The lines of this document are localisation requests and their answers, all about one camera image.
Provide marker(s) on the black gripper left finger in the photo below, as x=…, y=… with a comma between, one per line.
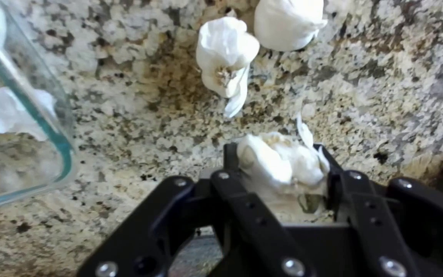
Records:
x=191, y=231

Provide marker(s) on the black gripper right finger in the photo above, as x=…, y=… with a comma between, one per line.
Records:
x=411, y=231

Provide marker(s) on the square clear glass bowl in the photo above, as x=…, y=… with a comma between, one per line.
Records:
x=53, y=128

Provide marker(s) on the large white garlic bulb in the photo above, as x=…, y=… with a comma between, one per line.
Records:
x=7, y=113

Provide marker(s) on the long-necked white garlic bulb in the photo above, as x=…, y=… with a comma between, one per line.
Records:
x=288, y=23

